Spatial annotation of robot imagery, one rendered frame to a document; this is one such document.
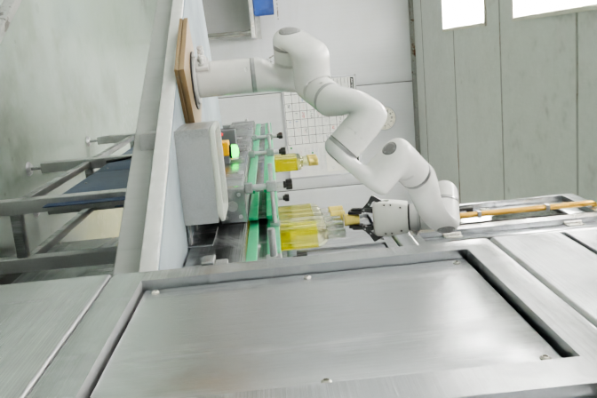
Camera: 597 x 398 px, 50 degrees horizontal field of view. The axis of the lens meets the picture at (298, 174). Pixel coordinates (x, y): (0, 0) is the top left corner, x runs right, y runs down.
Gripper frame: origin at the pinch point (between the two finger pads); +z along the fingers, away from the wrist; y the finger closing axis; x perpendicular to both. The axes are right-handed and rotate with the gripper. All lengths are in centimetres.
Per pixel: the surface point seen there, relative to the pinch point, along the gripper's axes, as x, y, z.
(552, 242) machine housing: 97, 20, -37
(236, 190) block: 23.1, 14.3, 27.3
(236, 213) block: 23.2, 8.2, 27.9
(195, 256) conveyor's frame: 50, 5, 30
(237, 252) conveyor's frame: 48, 5, 20
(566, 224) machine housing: -46, -16, -65
